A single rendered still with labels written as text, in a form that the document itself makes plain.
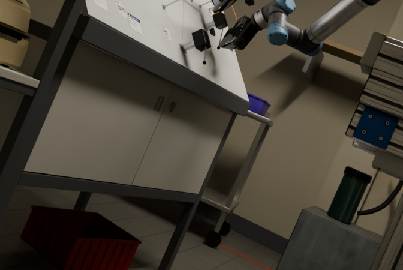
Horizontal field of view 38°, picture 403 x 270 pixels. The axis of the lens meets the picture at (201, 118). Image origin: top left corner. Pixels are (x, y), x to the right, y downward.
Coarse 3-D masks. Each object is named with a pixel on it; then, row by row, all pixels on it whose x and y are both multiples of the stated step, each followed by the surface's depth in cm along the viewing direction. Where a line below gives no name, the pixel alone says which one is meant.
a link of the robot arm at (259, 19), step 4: (256, 12) 221; (260, 12) 218; (256, 16) 220; (260, 16) 218; (256, 20) 220; (260, 20) 219; (264, 20) 218; (260, 24) 220; (264, 24) 219; (264, 28) 222
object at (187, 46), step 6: (198, 30) 204; (198, 36) 203; (204, 36) 203; (192, 42) 205; (198, 42) 203; (204, 42) 202; (186, 48) 206; (192, 48) 207; (198, 48) 203; (204, 48) 205; (204, 54) 203; (204, 60) 203
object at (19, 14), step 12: (0, 0) 136; (12, 0) 140; (24, 0) 146; (0, 12) 136; (12, 12) 140; (24, 12) 144; (0, 24) 138; (12, 24) 140; (24, 24) 144; (0, 36) 136; (12, 36) 139; (24, 36) 144; (0, 48) 137; (12, 48) 140; (24, 48) 144; (0, 60) 139; (12, 60) 142
